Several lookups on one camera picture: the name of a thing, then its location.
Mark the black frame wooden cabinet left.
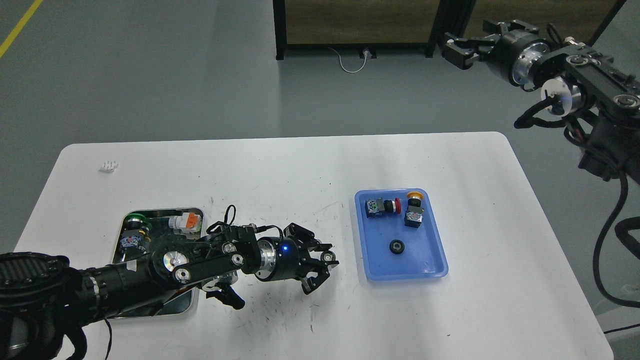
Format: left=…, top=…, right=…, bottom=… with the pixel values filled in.
left=272, top=0, right=450, bottom=60

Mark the blue plastic tray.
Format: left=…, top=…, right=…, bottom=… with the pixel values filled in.
left=354, top=187, right=450, bottom=281

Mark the silver metal tray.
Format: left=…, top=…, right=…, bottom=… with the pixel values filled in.
left=111, top=207, right=203, bottom=319

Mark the black frame wooden cabinet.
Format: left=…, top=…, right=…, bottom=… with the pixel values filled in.
left=442, top=0, right=626, bottom=45
left=272, top=0, right=450, bottom=60

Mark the black frame wooden cabinet right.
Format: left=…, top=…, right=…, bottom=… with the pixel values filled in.
left=442, top=0, right=626, bottom=45

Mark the green push button switch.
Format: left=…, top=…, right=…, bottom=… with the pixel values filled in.
left=118, top=212, right=153, bottom=255

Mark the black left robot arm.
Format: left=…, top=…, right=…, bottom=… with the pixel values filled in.
left=1, top=205, right=339, bottom=360

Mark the yellow push button switch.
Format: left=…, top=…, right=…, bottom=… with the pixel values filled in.
left=404, top=191, right=425, bottom=229

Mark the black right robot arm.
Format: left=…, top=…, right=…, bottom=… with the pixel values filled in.
left=442, top=19, right=640, bottom=308

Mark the orange white switch part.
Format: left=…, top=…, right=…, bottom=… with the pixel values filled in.
left=167, top=212, right=202, bottom=235

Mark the white floor cable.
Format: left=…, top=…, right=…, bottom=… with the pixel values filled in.
left=329, top=47, right=373, bottom=74

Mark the small white plastic piece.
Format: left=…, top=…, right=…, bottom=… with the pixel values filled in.
left=98, top=161, right=120, bottom=174

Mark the black gear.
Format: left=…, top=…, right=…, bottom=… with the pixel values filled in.
left=321, top=251, right=336, bottom=264
left=389, top=239, right=406, bottom=255

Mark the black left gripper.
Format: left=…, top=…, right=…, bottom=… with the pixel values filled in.
left=254, top=223, right=339, bottom=295

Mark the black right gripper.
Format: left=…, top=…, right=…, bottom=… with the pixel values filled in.
left=444, top=19, right=551, bottom=87

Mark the red push button switch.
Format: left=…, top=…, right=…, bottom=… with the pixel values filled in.
left=364, top=198, right=402, bottom=218

